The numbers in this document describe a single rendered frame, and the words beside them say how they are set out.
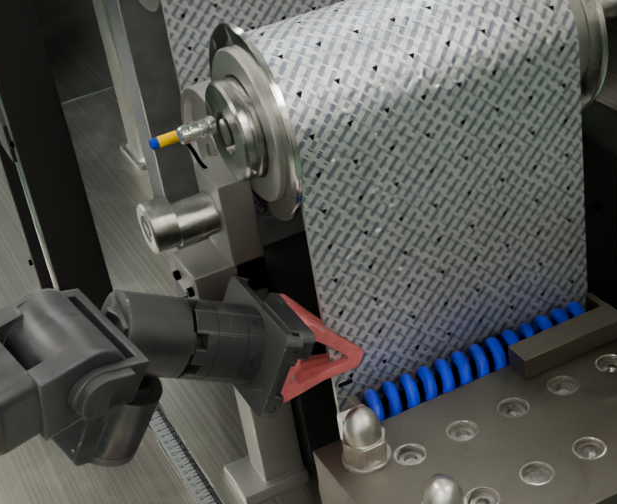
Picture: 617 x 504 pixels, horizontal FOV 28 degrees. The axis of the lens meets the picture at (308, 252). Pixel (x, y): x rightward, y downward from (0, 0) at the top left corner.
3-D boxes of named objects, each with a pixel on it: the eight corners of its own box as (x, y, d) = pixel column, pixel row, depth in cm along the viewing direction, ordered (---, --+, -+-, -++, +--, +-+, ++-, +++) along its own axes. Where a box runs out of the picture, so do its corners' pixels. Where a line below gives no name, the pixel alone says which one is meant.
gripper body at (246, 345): (282, 421, 87) (188, 415, 83) (227, 351, 95) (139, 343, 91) (311, 340, 85) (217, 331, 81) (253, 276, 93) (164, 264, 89)
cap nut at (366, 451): (333, 453, 90) (324, 405, 88) (376, 434, 91) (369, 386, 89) (356, 481, 87) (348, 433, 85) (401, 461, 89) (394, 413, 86)
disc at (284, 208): (222, 159, 98) (196, -9, 89) (228, 157, 99) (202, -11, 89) (305, 258, 88) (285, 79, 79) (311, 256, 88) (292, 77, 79)
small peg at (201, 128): (184, 147, 89) (178, 141, 90) (220, 135, 89) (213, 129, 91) (180, 130, 88) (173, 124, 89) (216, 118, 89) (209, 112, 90)
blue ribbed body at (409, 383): (356, 420, 96) (350, 385, 95) (582, 321, 103) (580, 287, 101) (377, 445, 94) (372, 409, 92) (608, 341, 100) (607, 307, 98)
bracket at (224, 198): (221, 478, 110) (147, 178, 94) (285, 450, 111) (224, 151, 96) (242, 511, 106) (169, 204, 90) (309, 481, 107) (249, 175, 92)
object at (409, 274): (338, 418, 96) (302, 216, 87) (584, 311, 104) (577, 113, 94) (341, 421, 96) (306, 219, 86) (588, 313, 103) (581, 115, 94)
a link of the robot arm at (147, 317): (122, 322, 80) (101, 271, 84) (89, 403, 83) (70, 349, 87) (216, 332, 83) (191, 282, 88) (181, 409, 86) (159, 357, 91)
